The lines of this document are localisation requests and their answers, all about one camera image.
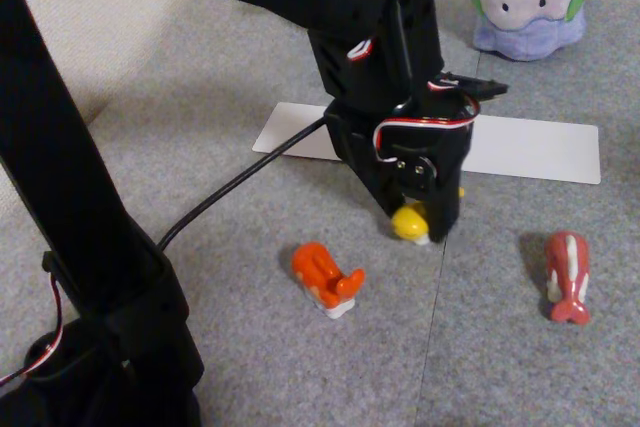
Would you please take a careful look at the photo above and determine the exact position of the grey felt mat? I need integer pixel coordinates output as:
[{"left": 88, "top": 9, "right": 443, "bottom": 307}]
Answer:
[
  {"left": 417, "top": 0, "right": 640, "bottom": 427},
  {"left": 0, "top": 0, "right": 481, "bottom": 427}
]

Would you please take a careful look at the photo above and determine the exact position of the orange shrimp sushi toy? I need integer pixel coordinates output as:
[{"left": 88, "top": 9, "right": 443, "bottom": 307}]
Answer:
[{"left": 291, "top": 241, "right": 367, "bottom": 321}]

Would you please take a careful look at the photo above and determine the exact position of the red white gripper servo wire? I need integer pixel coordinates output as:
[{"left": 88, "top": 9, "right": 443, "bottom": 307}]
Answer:
[{"left": 373, "top": 74, "right": 482, "bottom": 163}]

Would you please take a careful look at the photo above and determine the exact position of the red white base servo wire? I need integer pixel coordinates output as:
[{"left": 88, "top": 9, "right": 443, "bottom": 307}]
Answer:
[{"left": 0, "top": 274, "right": 65, "bottom": 388}]

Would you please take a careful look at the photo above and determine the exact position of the white card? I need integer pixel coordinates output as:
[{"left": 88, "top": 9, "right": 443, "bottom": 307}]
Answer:
[
  {"left": 251, "top": 101, "right": 345, "bottom": 163},
  {"left": 460, "top": 114, "right": 601, "bottom": 186}
]

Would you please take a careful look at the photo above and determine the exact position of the red white wrist servo wire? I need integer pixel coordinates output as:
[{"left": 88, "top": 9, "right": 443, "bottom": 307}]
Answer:
[{"left": 346, "top": 35, "right": 377, "bottom": 62}]

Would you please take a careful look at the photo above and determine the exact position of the purple Goomy plush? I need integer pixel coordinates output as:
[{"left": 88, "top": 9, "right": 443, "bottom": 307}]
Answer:
[{"left": 462, "top": 0, "right": 601, "bottom": 63}]

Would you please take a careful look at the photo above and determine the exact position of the black camera cable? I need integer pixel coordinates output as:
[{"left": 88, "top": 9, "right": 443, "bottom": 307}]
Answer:
[{"left": 156, "top": 115, "right": 331, "bottom": 252}]

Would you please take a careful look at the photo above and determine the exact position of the yellow egg sushi toy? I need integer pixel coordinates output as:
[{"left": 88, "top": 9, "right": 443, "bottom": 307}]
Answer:
[{"left": 389, "top": 186, "right": 466, "bottom": 247}]

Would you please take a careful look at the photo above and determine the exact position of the red tuna sushi toy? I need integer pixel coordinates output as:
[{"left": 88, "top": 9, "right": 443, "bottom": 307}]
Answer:
[{"left": 543, "top": 230, "right": 592, "bottom": 326}]

